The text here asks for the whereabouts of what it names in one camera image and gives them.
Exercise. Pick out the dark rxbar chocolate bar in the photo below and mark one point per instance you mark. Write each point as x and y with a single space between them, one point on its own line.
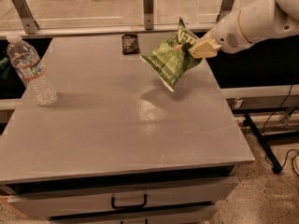
129 44

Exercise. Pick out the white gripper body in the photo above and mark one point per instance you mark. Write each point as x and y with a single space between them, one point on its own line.
228 34

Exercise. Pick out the grey lower drawer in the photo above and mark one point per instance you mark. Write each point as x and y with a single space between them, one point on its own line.
155 215

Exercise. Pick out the metal window rail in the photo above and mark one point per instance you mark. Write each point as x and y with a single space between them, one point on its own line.
84 31

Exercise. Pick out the grey drawer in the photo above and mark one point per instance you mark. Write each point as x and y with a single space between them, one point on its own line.
155 215
86 201

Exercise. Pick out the black stand leg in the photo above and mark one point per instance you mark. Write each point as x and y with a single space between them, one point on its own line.
276 166

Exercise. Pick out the right metal bracket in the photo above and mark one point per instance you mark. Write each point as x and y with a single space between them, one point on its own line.
226 8

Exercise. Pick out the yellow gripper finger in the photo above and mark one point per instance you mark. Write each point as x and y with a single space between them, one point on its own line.
205 48

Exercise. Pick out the black drawer handle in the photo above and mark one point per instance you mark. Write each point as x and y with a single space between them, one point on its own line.
129 202

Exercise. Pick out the grey upper drawer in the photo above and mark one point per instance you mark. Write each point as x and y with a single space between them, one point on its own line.
86 201

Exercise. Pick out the left metal bracket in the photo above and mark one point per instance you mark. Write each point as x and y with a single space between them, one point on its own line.
28 22

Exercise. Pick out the middle metal bracket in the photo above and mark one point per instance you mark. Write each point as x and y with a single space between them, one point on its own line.
148 9

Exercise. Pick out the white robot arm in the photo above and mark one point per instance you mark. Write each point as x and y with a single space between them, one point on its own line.
249 25

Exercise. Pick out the metal bracket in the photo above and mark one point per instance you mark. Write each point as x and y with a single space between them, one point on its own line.
28 22
226 8
148 9

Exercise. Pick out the clear plastic water bottle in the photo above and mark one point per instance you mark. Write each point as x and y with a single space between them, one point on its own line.
30 69

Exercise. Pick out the green jalapeno chip bag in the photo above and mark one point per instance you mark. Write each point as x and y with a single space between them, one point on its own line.
172 59

